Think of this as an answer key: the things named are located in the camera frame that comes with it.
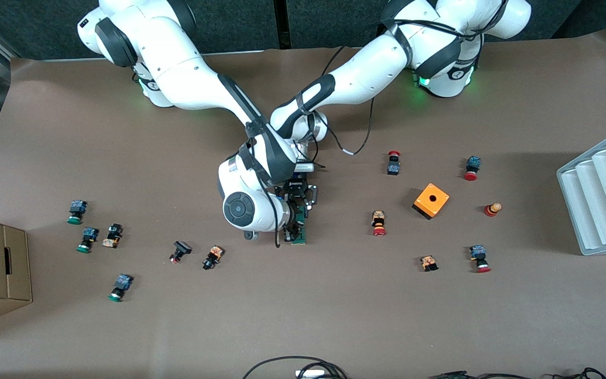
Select red push button blue block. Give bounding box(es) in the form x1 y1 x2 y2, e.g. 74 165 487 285
469 245 492 274
463 156 482 182

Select green push button blue block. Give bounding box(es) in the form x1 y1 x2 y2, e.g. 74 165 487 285
107 274 134 303
76 227 99 254
67 200 88 225

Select white ridged foam tray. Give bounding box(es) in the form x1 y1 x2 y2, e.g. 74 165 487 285
556 125 606 256

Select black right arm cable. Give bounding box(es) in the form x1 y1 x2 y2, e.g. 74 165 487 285
240 137 284 249

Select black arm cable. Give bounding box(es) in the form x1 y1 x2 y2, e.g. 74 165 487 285
322 18 419 156
240 137 284 249

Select black selector switch orange block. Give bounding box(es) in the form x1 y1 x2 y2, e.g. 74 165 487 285
202 245 225 271

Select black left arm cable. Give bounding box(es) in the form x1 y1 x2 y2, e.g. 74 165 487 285
322 18 419 156

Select black flat-head switch red terminals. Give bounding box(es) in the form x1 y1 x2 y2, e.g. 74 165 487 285
169 241 193 264

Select orange button enclosure box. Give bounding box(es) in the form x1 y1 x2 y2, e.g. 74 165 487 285
412 183 450 221

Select black looped cable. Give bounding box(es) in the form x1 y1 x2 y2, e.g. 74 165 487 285
242 356 349 379

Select beige black switch block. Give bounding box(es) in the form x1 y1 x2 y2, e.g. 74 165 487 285
102 223 123 249

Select thin black tangled cable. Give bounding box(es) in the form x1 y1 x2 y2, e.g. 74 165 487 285
551 367 606 379

